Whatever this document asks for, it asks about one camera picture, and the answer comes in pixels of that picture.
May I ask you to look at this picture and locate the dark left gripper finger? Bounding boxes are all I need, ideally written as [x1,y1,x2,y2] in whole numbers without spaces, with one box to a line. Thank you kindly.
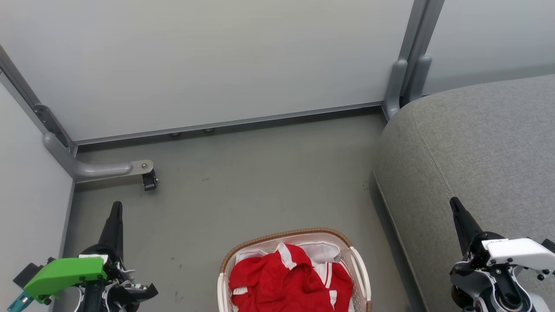
[99,201,124,260]

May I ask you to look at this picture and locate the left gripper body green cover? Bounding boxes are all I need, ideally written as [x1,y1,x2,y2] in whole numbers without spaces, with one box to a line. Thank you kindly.
[24,245,159,304]

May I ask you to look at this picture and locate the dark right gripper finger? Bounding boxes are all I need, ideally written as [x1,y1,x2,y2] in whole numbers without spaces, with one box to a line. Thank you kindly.
[450,197,484,256]

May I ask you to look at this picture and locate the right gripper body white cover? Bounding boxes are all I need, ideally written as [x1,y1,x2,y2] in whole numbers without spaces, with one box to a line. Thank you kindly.
[466,233,555,280]

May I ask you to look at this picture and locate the red jersey with white trim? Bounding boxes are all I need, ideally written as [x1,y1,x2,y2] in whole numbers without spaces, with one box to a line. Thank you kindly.
[229,244,336,312]

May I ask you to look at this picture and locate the grey fabric sofa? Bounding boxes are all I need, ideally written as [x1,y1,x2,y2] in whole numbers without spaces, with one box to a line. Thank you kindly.
[373,74,555,312]

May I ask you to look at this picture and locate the black caster wheel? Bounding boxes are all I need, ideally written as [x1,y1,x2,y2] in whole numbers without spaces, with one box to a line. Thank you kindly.
[142,170,159,192]

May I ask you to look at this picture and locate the grey partition foot bar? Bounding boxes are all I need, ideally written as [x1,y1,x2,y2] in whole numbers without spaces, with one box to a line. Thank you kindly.
[43,132,154,183]

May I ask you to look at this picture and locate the white laundry basket brown rim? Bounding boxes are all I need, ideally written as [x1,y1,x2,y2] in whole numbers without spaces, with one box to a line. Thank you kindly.
[217,228,372,312]

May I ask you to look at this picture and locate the white cloth in basket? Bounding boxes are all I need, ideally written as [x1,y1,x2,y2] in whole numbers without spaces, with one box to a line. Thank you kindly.
[236,240,343,269]

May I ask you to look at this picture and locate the grey partition foot leg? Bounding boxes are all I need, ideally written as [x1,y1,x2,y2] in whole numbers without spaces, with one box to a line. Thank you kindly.
[408,54,433,103]
[383,58,408,120]

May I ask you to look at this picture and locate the black left cable teal plug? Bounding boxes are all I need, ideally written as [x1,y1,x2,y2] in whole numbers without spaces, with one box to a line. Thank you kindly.
[7,290,33,312]

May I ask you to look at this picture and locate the grey hinged partition frame post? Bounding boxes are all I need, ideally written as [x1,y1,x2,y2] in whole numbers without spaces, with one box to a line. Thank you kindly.
[0,43,78,156]

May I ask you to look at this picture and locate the grey partition bottom rail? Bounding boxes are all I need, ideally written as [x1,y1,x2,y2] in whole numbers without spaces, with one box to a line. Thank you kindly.
[74,102,385,146]

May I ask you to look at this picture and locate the grey partition corner post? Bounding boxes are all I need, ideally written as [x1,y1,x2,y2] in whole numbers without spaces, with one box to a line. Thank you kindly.
[399,0,445,105]

